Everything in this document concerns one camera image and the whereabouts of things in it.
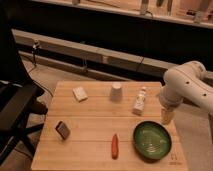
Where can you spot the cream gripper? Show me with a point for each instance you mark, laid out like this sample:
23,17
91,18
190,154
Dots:
166,116

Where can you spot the white ceramic cup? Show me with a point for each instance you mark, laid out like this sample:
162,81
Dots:
116,92

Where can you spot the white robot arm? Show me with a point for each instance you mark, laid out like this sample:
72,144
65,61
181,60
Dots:
185,81

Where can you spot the green ceramic bowl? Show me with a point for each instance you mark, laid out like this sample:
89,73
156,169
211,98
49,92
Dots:
152,140

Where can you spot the white plastic bottle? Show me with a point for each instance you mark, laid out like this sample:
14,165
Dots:
139,102

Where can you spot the orange carrot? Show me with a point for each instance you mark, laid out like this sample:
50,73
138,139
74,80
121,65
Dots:
114,147

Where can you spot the brown sponge block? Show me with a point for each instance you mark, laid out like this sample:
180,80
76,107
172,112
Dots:
63,130

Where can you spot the black office chair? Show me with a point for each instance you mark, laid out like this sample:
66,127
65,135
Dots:
18,95

